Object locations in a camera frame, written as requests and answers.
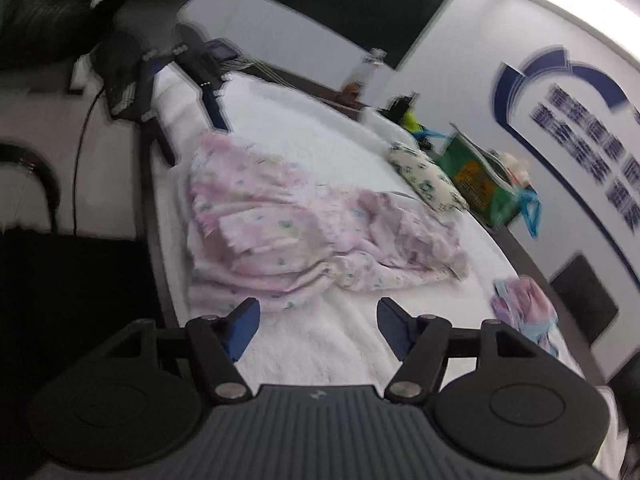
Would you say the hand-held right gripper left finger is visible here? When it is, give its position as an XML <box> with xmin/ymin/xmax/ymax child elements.
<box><xmin>106</xmin><ymin>297</ymin><xmax>261</xmax><ymax>405</ymax></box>

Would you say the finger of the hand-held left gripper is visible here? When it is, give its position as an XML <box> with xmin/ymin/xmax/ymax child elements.
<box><xmin>141</xmin><ymin>109</ymin><xmax>177</xmax><ymax>167</ymax></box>
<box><xmin>172</xmin><ymin>45</ymin><xmax>229</xmax><ymax>134</ymax></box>

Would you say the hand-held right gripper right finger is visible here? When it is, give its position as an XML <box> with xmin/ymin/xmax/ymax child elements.
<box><xmin>376</xmin><ymin>297</ymin><xmax>532</xmax><ymax>404</ymax></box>

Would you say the pink floral pajama garment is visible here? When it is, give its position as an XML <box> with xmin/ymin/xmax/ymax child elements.
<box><xmin>186</xmin><ymin>130</ymin><xmax>471</xmax><ymax>314</ymax></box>

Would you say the white fluffy blanket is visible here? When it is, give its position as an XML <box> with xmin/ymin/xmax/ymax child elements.
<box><xmin>150</xmin><ymin>72</ymin><xmax>621</xmax><ymax>480</ymax></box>

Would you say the small pink and blue garment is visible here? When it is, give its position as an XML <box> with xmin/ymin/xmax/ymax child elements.
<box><xmin>490</xmin><ymin>275</ymin><xmax>560</xmax><ymax>357</ymax></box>

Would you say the cream floral folded cloth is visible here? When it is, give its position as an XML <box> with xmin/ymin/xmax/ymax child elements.
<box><xmin>387</xmin><ymin>141</ymin><xmax>471</xmax><ymax>215</ymax></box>

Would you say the clear plastic bottle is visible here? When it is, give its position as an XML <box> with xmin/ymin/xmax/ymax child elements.
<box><xmin>349</xmin><ymin>47</ymin><xmax>387</xmax><ymax>97</ymax></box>

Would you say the black and yellow object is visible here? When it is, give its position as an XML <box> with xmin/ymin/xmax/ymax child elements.
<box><xmin>389</xmin><ymin>94</ymin><xmax>427</xmax><ymax>134</ymax></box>

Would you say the cream plush toy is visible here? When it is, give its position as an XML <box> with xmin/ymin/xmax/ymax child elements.
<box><xmin>492</xmin><ymin>151</ymin><xmax>532</xmax><ymax>187</ymax></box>

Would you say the black cable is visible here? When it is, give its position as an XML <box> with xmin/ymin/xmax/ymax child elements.
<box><xmin>73</xmin><ymin>85</ymin><xmax>110</xmax><ymax>237</ymax></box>

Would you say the green bag with blue handles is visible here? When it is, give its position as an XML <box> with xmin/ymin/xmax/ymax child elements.
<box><xmin>414</xmin><ymin>122</ymin><xmax>544</xmax><ymax>239</ymax></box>

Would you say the large black wall board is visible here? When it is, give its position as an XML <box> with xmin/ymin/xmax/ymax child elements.
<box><xmin>200</xmin><ymin>0</ymin><xmax>472</xmax><ymax>72</ymax></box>

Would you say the dark wall panel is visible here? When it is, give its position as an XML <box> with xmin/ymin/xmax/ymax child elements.
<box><xmin>606</xmin><ymin>357</ymin><xmax>640</xmax><ymax>413</ymax></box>
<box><xmin>550</xmin><ymin>254</ymin><xmax>621</xmax><ymax>347</ymax></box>

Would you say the blue wall sign lettering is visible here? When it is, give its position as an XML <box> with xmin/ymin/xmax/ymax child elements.
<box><xmin>492</xmin><ymin>44</ymin><xmax>640</xmax><ymax>281</ymax></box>

